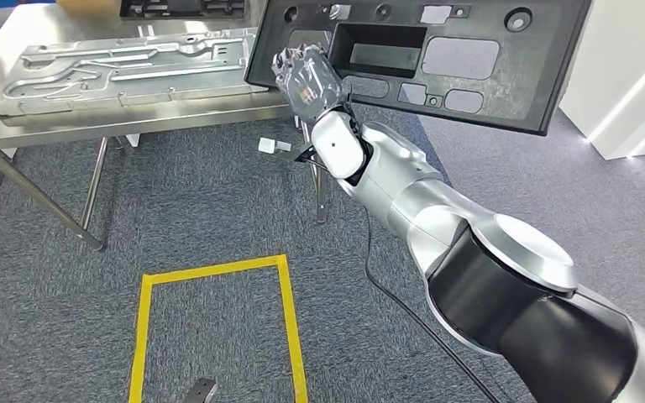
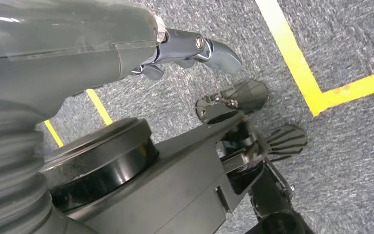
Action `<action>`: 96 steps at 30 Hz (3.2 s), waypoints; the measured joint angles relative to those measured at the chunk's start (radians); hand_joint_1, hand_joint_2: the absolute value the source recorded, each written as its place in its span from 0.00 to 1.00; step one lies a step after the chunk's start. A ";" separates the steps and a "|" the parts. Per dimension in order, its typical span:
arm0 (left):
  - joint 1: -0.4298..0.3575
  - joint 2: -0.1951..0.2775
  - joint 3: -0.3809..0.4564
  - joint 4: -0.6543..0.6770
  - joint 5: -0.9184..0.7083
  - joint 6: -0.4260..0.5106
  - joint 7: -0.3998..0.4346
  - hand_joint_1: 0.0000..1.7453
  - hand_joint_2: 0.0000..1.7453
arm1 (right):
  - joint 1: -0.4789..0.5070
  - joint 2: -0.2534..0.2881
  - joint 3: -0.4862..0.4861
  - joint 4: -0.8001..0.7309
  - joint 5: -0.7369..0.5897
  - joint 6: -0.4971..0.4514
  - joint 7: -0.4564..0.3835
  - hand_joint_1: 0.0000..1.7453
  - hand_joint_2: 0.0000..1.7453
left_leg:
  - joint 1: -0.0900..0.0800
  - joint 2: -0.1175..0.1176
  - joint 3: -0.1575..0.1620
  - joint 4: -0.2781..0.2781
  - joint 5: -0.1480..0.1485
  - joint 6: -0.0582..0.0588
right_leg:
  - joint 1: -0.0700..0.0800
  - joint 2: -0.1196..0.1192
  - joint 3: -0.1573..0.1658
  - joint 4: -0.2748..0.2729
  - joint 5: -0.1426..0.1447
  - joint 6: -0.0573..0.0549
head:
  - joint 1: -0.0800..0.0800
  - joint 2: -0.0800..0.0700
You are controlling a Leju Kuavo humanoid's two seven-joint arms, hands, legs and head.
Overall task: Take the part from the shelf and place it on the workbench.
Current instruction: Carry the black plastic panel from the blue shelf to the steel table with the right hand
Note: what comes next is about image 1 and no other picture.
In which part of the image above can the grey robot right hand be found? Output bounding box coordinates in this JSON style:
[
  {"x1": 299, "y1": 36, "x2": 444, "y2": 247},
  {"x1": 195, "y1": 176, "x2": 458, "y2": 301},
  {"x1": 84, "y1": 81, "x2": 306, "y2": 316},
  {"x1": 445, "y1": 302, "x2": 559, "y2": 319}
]
[{"x1": 270, "y1": 44, "x2": 353, "y2": 125}]

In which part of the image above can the black plastic plate bracket part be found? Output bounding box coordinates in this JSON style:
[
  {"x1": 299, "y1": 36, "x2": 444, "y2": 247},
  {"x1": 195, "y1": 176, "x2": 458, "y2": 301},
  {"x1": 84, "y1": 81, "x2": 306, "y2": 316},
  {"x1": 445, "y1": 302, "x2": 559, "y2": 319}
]
[{"x1": 244, "y1": 0, "x2": 594, "y2": 136}]

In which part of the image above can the black plastic part with label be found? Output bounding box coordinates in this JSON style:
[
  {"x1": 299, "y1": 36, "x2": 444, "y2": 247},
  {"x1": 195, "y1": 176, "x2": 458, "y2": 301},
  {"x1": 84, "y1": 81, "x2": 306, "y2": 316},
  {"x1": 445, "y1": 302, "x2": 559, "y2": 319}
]
[{"x1": 119, "y1": 0, "x2": 246, "y2": 20}]

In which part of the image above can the stainless steel workbench table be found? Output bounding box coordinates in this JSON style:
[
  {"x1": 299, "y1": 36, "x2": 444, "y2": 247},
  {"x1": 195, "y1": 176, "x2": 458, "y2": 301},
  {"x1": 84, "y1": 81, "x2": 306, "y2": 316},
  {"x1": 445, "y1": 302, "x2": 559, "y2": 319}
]
[{"x1": 0, "y1": 3, "x2": 329, "y2": 253}]

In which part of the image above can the silver stamped metal panel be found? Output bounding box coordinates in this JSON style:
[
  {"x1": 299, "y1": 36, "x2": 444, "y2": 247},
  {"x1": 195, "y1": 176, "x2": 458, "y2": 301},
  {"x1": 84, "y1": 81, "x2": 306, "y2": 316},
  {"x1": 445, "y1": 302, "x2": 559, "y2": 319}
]
[{"x1": 0, "y1": 28, "x2": 269, "y2": 118}]

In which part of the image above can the yellow floor tape square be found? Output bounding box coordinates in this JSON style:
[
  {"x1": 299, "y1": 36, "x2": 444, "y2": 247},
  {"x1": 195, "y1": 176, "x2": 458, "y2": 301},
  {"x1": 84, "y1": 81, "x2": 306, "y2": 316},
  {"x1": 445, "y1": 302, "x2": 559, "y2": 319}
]
[{"x1": 128, "y1": 254, "x2": 308, "y2": 403}]

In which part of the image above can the tan cardboard box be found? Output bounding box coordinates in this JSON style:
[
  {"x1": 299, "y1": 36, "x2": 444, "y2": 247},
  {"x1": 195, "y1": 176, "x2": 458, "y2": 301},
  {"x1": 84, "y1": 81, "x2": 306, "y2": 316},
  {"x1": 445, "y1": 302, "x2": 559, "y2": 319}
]
[{"x1": 58, "y1": 0, "x2": 122, "y2": 17}]

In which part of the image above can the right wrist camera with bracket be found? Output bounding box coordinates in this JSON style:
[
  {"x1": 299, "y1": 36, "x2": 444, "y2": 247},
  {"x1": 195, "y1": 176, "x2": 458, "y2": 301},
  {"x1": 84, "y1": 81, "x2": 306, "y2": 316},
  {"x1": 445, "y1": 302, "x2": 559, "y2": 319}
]
[{"x1": 258, "y1": 137, "x2": 319, "y2": 166}]

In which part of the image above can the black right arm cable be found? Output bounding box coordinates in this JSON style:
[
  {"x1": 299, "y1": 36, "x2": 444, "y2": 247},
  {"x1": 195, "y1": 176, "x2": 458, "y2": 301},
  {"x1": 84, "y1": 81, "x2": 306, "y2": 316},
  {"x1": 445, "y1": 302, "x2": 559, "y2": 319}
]
[{"x1": 362, "y1": 206, "x2": 503, "y2": 403}]

